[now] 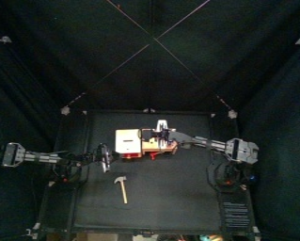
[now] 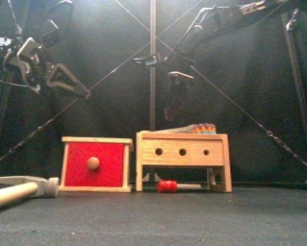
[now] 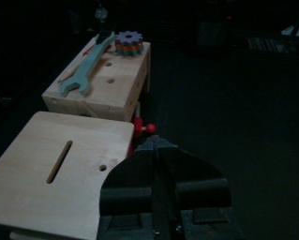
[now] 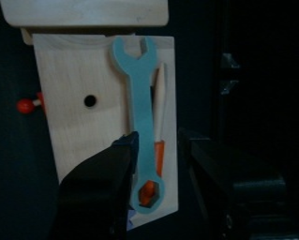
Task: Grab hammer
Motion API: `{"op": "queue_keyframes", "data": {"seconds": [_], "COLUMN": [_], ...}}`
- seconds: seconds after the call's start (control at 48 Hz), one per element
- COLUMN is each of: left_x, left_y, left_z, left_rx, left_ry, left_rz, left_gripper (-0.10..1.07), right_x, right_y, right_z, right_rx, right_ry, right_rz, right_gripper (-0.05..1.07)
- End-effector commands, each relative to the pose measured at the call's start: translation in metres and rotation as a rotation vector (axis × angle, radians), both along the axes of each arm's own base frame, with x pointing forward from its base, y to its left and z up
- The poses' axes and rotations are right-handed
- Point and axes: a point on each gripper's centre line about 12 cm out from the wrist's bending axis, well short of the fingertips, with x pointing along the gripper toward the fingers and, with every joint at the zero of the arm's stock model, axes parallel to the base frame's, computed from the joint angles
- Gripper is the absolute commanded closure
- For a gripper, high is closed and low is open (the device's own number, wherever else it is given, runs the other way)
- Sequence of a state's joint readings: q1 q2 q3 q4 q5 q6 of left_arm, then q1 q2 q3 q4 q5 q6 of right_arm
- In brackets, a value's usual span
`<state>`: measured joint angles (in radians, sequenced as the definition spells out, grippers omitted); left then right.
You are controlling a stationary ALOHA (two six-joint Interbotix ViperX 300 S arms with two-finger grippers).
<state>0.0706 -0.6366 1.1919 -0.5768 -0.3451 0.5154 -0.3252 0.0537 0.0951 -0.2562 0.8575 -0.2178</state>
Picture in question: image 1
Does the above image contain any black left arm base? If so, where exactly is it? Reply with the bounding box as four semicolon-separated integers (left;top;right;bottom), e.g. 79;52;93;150
51;163;87;186

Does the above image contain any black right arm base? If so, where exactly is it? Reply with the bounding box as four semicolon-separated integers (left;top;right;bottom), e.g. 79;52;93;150
206;158;255;193

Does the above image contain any wooden toy workbench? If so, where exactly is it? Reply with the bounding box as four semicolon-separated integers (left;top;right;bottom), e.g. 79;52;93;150
141;137;181;156

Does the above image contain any white wooden toy box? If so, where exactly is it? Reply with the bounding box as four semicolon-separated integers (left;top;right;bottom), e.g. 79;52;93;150
115;128;143;160

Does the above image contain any white text label sticker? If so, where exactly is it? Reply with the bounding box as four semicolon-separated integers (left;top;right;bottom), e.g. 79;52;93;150
222;201;250;229

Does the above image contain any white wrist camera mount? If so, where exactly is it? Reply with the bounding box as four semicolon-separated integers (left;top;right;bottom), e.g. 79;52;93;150
155;119;171;133

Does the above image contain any toy hammer wooden handle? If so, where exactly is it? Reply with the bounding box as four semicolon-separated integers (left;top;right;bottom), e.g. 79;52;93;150
113;175;130;205

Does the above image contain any thin diagonal brace cord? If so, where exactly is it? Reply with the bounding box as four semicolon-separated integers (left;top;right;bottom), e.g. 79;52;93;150
66;0;213;107
106;0;234;111

